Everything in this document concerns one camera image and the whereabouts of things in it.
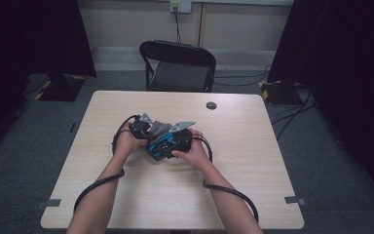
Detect person's right hand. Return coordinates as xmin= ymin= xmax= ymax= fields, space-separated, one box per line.
xmin=171 ymin=128 xmax=214 ymax=172

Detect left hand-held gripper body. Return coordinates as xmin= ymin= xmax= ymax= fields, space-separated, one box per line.
xmin=131 ymin=112 xmax=156 ymax=140

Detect person's left hand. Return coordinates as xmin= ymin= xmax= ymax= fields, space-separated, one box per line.
xmin=113 ymin=122 xmax=149 ymax=160

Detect black curtain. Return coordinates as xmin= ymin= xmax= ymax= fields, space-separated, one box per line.
xmin=0 ymin=0 xmax=97 ymax=164
xmin=267 ymin=0 xmax=374 ymax=209

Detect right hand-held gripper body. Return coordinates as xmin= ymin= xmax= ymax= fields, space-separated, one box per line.
xmin=167 ymin=120 xmax=197 ymax=157

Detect black folding chair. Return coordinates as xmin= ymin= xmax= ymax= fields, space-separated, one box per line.
xmin=138 ymin=39 xmax=217 ymax=94

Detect grey cloth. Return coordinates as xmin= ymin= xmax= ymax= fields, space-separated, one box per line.
xmin=147 ymin=119 xmax=173 ymax=138

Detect right hand-held gripper black cable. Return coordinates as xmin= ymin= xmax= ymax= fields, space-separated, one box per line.
xmin=190 ymin=134 xmax=260 ymax=224

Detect grey tape strip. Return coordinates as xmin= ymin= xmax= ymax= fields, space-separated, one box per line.
xmin=283 ymin=195 xmax=307 ymax=206
xmin=35 ymin=198 xmax=62 ymax=211

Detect black stand base yellow tape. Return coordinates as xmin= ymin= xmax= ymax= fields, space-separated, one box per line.
xmin=257 ymin=79 xmax=304 ymax=107
xmin=33 ymin=73 xmax=87 ymax=102

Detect white wall socket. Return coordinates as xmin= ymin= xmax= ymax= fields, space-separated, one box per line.
xmin=169 ymin=0 xmax=193 ymax=15

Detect black wall socket cable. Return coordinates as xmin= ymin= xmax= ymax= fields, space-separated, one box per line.
xmin=173 ymin=7 xmax=182 ymax=44

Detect black floor cables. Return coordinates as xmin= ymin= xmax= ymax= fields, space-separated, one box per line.
xmin=213 ymin=63 xmax=318 ymax=141

